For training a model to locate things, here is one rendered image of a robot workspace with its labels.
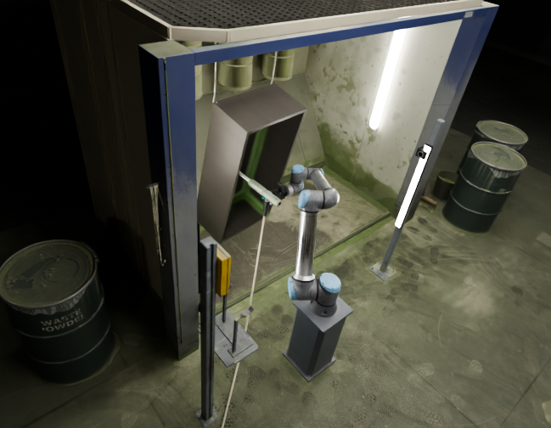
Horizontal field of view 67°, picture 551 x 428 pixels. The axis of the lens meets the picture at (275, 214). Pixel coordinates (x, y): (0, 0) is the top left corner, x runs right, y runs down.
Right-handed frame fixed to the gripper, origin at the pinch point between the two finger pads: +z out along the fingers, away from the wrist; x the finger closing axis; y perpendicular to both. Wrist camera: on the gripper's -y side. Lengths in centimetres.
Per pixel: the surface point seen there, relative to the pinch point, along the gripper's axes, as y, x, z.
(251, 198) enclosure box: 63, 59, -50
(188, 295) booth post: 44, -11, 73
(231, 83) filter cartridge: -15, 134, -77
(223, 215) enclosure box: 34.1, 30.7, 10.1
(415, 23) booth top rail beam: -117, -14, -100
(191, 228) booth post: -13, -8, 71
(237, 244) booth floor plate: 111, 52, -33
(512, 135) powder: 12, -61, -344
